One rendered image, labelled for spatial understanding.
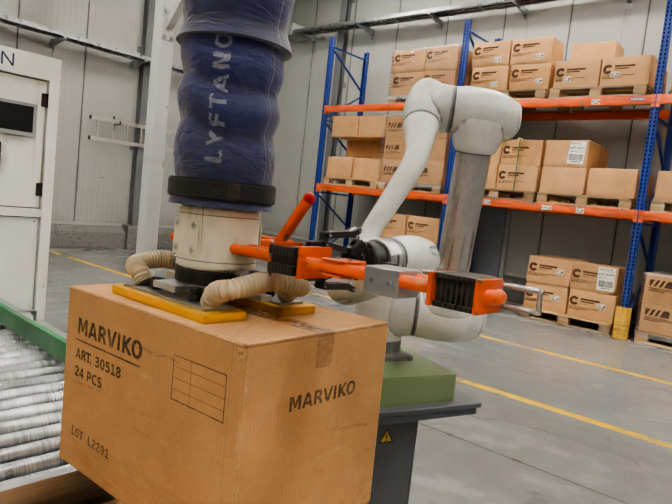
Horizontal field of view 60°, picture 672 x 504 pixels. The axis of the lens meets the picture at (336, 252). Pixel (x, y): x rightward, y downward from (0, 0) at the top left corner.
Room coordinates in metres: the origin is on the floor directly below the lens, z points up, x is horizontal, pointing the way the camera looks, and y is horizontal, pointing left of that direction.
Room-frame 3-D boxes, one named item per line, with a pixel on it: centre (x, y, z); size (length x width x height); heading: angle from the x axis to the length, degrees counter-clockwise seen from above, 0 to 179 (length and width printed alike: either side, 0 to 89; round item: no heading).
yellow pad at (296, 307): (1.31, 0.19, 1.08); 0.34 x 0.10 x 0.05; 49
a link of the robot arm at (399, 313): (1.81, -0.17, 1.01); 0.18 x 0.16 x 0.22; 85
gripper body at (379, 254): (1.19, -0.05, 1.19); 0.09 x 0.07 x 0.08; 138
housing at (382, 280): (0.94, -0.10, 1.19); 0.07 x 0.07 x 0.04; 49
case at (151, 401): (1.25, 0.23, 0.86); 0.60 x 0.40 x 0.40; 51
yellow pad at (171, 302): (1.17, 0.32, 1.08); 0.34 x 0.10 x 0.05; 49
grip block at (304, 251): (1.08, 0.07, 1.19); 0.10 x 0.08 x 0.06; 139
